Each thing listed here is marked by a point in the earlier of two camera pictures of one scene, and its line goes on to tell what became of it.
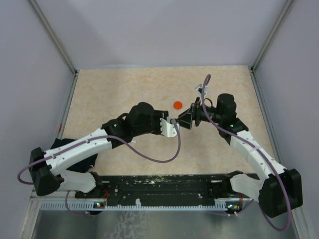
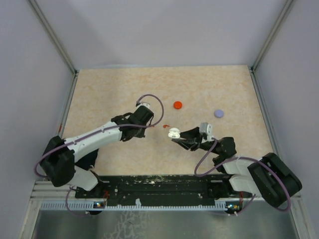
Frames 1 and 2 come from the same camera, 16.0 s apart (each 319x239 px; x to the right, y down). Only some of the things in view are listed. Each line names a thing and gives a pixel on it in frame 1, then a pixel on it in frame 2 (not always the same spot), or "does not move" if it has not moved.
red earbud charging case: (177, 105) does not move
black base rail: (165, 189) does not move
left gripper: (158, 114) to (141, 134)
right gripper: (185, 119) to (194, 133)
